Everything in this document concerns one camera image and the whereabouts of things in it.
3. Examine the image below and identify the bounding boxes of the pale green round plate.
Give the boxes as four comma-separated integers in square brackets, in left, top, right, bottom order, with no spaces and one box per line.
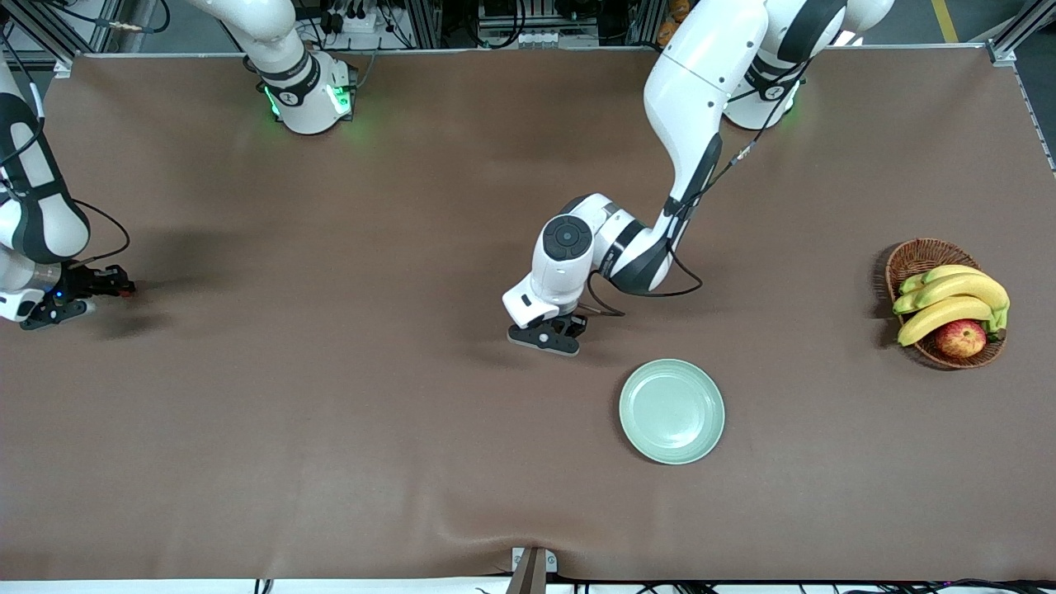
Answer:
[619,358,726,465]

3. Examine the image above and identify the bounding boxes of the brown table mat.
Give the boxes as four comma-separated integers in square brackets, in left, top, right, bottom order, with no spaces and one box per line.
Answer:
[0,45,1056,582]

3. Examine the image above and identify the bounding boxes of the pile of golden bread rolls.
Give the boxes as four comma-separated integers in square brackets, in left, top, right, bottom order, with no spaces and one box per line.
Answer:
[657,0,691,47]

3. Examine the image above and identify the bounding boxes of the brown wicker basket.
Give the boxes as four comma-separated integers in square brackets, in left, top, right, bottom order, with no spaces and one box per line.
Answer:
[884,238,1008,370]

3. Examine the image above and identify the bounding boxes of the white power strip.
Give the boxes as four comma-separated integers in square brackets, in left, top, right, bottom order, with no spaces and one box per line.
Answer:
[318,0,389,38]

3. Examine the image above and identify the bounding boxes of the yellow banana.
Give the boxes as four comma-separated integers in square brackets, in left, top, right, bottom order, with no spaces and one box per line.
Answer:
[893,273,1011,316]
[897,296,996,347]
[899,264,988,295]

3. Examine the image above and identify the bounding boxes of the red yellow apple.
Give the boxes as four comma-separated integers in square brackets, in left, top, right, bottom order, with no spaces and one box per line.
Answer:
[935,319,988,360]

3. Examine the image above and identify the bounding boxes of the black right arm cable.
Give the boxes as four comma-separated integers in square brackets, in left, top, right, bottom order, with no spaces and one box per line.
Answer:
[0,0,171,271]

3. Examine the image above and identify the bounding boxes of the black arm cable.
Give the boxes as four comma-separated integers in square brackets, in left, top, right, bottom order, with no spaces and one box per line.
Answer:
[0,0,171,271]
[584,49,813,318]

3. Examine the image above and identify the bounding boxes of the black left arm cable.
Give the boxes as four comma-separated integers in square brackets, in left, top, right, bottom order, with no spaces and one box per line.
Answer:
[584,49,813,318]

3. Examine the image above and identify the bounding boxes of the aluminium frame strut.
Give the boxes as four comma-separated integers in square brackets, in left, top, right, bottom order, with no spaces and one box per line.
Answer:
[0,0,79,67]
[988,0,1044,67]

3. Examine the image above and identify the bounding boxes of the grey metal mount bracket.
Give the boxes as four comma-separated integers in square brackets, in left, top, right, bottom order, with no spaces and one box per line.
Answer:
[505,546,559,594]

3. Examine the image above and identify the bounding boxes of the aluminium frame post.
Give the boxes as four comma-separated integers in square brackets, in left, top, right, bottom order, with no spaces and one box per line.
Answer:
[407,0,443,49]
[631,0,666,47]

